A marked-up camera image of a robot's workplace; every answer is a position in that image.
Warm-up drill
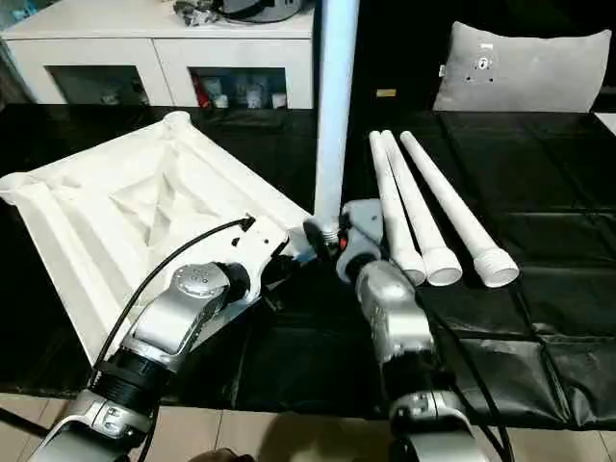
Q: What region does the white plastic table leg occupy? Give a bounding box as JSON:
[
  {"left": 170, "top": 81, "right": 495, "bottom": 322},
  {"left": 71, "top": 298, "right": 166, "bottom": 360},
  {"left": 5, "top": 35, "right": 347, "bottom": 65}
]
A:
[
  {"left": 368, "top": 129, "right": 427, "bottom": 286},
  {"left": 307, "top": 0, "right": 361, "bottom": 242},
  {"left": 399, "top": 130, "right": 521, "bottom": 290},
  {"left": 379, "top": 128, "right": 465, "bottom": 289}
]

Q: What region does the white plastic table top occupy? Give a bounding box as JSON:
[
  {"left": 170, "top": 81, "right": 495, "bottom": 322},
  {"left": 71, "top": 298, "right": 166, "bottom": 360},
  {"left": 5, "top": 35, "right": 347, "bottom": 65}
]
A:
[{"left": 0, "top": 111, "right": 315, "bottom": 368}]

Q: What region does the black table mat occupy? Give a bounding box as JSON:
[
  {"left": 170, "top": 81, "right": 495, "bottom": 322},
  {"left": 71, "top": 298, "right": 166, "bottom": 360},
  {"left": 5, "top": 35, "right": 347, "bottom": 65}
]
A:
[{"left": 0, "top": 103, "right": 616, "bottom": 430}]

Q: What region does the dark robot left foot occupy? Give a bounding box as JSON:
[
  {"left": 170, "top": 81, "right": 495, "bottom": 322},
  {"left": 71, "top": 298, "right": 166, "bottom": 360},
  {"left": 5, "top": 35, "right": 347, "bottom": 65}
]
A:
[{"left": 195, "top": 447, "right": 254, "bottom": 462}]

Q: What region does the black sofa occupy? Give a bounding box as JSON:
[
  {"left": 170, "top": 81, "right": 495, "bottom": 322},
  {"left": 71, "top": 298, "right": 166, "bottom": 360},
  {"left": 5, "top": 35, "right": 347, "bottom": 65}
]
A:
[{"left": 353, "top": 0, "right": 616, "bottom": 116}]

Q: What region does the grey bag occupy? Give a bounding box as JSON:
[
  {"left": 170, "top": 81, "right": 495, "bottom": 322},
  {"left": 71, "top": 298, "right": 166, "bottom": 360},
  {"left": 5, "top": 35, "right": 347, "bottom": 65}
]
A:
[{"left": 214, "top": 0, "right": 317, "bottom": 24}]

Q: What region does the grey cushion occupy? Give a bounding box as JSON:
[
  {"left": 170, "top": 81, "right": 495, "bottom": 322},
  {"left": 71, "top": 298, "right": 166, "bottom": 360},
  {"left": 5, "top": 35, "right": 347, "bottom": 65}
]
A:
[{"left": 431, "top": 20, "right": 612, "bottom": 115}]

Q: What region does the white cabinet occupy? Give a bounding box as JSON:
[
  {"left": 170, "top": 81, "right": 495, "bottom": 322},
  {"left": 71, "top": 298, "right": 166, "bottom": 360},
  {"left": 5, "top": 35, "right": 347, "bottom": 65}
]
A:
[{"left": 0, "top": 0, "right": 318, "bottom": 110}]

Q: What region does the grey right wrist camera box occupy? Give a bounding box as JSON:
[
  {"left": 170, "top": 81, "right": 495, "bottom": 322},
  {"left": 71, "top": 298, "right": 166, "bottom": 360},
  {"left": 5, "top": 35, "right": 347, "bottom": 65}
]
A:
[{"left": 339, "top": 198, "right": 386, "bottom": 244}]

